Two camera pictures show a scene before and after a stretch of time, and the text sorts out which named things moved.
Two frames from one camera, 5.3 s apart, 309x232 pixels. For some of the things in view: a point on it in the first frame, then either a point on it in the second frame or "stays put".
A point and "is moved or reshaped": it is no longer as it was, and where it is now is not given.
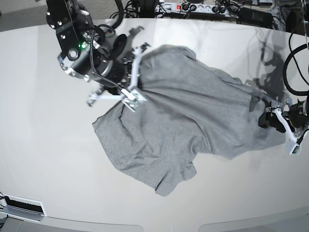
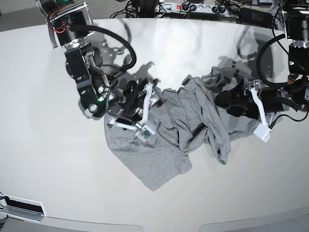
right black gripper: [296, 117] → [240, 100]
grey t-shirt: [183, 108] is moved or reshaped
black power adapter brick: [257, 17] stays put
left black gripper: [112, 73] → [125, 101]
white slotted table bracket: [22, 207] stays put
